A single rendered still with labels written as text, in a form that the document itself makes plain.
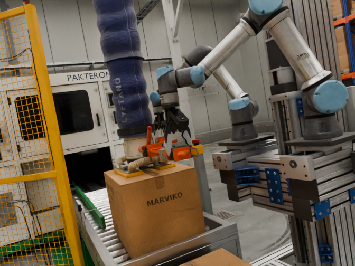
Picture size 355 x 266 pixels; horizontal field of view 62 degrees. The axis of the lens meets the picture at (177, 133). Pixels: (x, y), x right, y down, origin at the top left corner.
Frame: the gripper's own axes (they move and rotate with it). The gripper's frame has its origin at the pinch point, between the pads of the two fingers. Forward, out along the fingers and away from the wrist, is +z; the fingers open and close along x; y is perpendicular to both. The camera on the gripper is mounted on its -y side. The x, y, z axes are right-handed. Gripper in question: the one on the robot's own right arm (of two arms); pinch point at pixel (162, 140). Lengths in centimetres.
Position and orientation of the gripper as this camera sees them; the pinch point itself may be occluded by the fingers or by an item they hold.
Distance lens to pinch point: 214.9
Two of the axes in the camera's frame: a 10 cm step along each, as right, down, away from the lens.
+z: 1.6, 9.8, 0.5
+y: 3.9, -0.2, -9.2
